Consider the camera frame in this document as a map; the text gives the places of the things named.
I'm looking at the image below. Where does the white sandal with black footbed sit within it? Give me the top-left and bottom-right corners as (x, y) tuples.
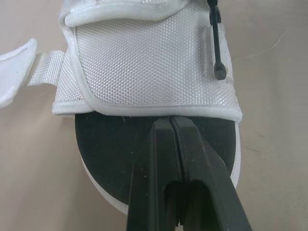
(0, 0), (242, 209)

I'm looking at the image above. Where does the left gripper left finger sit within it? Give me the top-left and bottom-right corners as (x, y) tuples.
(126, 115), (181, 231)

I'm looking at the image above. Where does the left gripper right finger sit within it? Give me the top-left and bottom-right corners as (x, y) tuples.
(169, 115), (253, 231)

